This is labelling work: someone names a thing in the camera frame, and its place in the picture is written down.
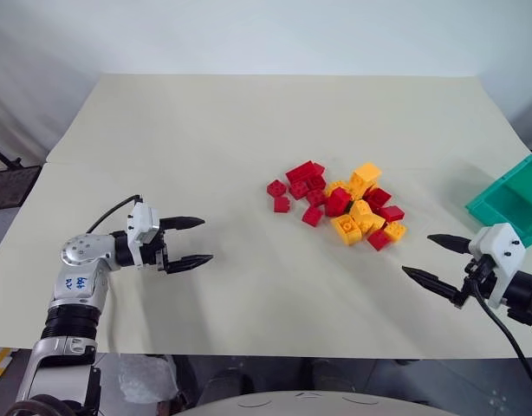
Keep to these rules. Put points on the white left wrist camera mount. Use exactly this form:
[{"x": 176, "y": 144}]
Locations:
[{"x": 141, "y": 222}]

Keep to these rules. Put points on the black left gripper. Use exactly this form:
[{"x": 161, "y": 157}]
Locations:
[{"x": 155, "y": 255}]

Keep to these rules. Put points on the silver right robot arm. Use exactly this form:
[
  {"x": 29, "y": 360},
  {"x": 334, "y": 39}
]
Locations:
[{"x": 528, "y": 291}]

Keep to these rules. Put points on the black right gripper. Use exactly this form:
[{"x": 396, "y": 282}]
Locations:
[{"x": 480, "y": 277}]

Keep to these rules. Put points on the dark mesh panel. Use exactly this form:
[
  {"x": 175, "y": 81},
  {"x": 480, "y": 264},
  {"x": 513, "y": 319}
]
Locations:
[{"x": 10, "y": 186}]

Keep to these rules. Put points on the green plastic bin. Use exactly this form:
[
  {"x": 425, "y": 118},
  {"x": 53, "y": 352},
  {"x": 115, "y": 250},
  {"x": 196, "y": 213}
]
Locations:
[{"x": 515, "y": 203}]

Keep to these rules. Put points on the black metal stand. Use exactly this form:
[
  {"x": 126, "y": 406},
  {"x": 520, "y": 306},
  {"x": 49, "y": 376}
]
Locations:
[{"x": 4, "y": 157}]

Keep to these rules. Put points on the yellow plastic toy brick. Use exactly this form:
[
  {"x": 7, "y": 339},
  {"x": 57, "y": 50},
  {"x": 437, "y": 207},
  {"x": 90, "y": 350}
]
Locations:
[{"x": 395, "y": 230}]

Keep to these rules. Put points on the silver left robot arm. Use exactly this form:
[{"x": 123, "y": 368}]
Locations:
[{"x": 79, "y": 286}]

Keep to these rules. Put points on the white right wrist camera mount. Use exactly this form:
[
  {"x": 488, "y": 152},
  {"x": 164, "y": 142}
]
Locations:
[{"x": 502, "y": 249}]

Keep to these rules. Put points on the clear plastic bag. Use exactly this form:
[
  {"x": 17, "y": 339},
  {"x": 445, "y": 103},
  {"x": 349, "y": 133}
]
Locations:
[{"x": 147, "y": 379}]

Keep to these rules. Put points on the large red plastic toy brick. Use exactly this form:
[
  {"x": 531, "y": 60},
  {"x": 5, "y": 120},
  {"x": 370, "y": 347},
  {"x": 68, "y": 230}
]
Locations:
[{"x": 304, "y": 170}]

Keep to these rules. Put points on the large yellow building block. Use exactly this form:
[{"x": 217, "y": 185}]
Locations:
[
  {"x": 365, "y": 177},
  {"x": 346, "y": 230}
]

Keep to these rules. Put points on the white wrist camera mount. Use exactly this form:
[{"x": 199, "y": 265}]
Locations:
[
  {"x": 502, "y": 249},
  {"x": 141, "y": 222}
]

